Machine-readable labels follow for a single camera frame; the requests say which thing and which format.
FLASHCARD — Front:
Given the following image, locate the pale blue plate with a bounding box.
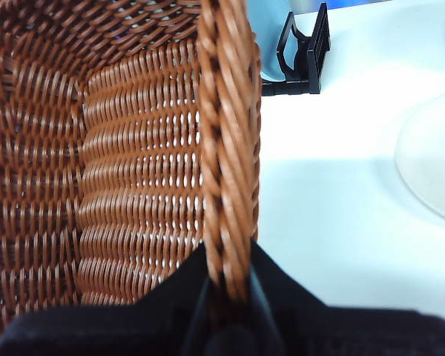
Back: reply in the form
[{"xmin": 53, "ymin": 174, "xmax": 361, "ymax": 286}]
[{"xmin": 246, "ymin": 0, "xmax": 296, "ymax": 83}]

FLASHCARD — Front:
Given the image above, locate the white flat plate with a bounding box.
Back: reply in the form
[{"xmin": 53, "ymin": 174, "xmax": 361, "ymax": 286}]
[{"xmin": 395, "ymin": 90, "xmax": 445, "ymax": 226}]

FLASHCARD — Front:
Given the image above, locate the black dish rack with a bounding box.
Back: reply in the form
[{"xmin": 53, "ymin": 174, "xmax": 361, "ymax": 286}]
[{"xmin": 261, "ymin": 2, "xmax": 332, "ymax": 96}]

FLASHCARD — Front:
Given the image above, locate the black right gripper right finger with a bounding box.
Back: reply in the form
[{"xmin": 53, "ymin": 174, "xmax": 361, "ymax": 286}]
[{"xmin": 249, "ymin": 240, "xmax": 445, "ymax": 356}]

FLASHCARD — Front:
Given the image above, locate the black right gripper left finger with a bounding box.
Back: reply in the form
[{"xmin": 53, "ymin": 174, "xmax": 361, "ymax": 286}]
[{"xmin": 0, "ymin": 243, "xmax": 212, "ymax": 356}]

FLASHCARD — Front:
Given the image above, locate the brown woven wicker basket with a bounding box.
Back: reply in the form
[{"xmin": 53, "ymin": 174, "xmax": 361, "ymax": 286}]
[{"xmin": 0, "ymin": 0, "xmax": 263, "ymax": 348}]

